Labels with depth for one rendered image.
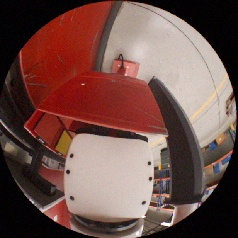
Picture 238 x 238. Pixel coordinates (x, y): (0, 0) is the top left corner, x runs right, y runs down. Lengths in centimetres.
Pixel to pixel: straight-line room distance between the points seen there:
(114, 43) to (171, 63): 62
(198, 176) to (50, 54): 63
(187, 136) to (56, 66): 57
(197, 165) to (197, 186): 9
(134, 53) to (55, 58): 70
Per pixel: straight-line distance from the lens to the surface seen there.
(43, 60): 28
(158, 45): 91
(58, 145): 17
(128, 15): 98
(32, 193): 28
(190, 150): 36
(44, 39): 28
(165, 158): 253
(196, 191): 38
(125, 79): 16
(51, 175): 129
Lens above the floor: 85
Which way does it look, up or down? 41 degrees down
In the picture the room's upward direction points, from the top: 170 degrees counter-clockwise
